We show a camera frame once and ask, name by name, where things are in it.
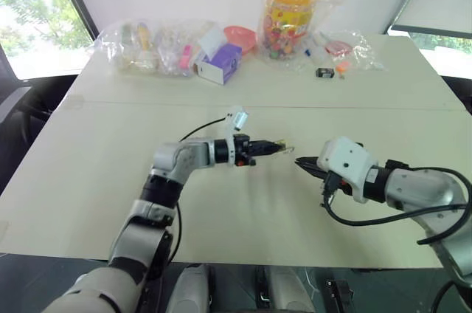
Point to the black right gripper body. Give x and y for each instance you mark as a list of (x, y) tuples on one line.
[(332, 184)]

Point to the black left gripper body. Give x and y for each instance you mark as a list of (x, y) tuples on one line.
[(244, 148)]

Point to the brass padlock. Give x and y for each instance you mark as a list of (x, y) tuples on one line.
[(284, 145)]

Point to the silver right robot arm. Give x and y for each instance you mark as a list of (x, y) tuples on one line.
[(424, 187)]

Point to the small black box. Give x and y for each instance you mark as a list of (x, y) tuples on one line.
[(325, 72)]

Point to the purple and white carton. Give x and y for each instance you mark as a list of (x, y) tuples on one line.
[(221, 64)]

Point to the small orange block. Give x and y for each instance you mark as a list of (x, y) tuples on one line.
[(343, 66)]

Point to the pink toy block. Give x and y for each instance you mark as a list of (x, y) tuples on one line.
[(186, 57)]

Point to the pink plastic bowl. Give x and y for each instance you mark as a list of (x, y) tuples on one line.
[(241, 38)]

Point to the black box under table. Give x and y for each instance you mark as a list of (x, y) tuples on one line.
[(338, 294)]

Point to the white paper box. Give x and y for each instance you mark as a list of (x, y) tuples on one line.
[(213, 40)]

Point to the grey rounded robot leg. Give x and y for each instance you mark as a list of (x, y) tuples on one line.
[(287, 289), (190, 287)]

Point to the red and pink packet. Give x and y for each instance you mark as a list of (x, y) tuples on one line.
[(338, 48)]

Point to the clear bag of small parts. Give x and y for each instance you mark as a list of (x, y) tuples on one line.
[(363, 52)]

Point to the candy jar with orange lid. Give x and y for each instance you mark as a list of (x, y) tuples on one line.
[(289, 14)]

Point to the clear plastic bag of toys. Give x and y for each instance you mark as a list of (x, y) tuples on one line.
[(147, 47)]

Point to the yellow toy bottle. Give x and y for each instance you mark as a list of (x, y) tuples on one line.
[(145, 36)]

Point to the black chair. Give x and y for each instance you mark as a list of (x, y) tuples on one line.
[(26, 113)]

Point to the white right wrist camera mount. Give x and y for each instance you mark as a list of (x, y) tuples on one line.
[(346, 161)]

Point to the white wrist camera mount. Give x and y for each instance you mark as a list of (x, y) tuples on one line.
[(346, 161), (239, 117)]

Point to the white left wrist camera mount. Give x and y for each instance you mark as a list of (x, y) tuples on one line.
[(239, 117)]

